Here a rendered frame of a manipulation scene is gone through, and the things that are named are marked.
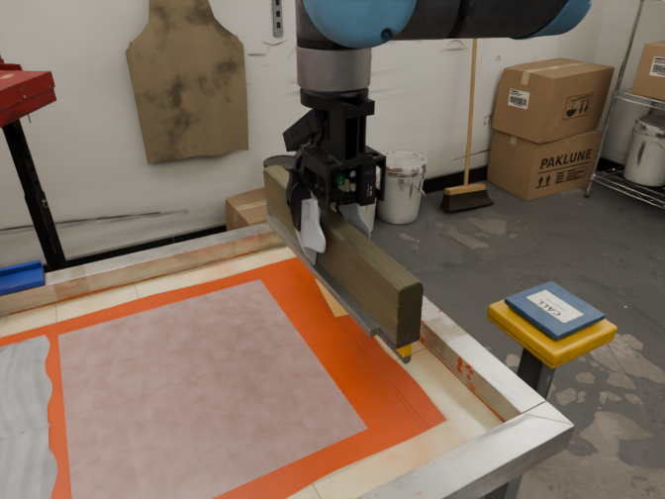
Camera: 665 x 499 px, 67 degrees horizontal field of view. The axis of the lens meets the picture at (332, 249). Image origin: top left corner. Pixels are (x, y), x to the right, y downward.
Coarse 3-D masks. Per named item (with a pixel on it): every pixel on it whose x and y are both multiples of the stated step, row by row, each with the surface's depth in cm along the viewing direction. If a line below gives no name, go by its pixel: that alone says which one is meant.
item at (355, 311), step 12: (276, 228) 71; (288, 240) 68; (300, 252) 65; (312, 264) 63; (324, 276) 60; (336, 288) 58; (336, 300) 57; (348, 300) 56; (348, 312) 55; (360, 312) 54; (360, 324) 53; (372, 324) 52; (372, 336) 52
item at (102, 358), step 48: (192, 288) 80; (240, 288) 80; (288, 288) 80; (48, 336) 70; (96, 336) 70; (144, 336) 70; (192, 336) 70; (240, 336) 70; (288, 336) 70; (96, 384) 62; (144, 384) 62
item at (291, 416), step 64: (192, 384) 62; (256, 384) 62; (320, 384) 62; (384, 384) 62; (64, 448) 54; (128, 448) 54; (192, 448) 54; (256, 448) 54; (320, 448) 54; (384, 448) 54
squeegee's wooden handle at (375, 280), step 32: (288, 224) 70; (320, 224) 59; (320, 256) 62; (352, 256) 54; (384, 256) 51; (352, 288) 56; (384, 288) 49; (416, 288) 47; (384, 320) 51; (416, 320) 50
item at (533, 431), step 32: (128, 256) 81; (160, 256) 81; (192, 256) 84; (224, 256) 87; (32, 288) 74; (64, 288) 76; (96, 288) 78; (448, 320) 67; (448, 352) 63; (480, 352) 62; (480, 384) 59; (512, 384) 57; (512, 416) 55; (544, 416) 53; (480, 448) 50; (512, 448) 50; (544, 448) 51; (416, 480) 47; (448, 480) 47; (480, 480) 47
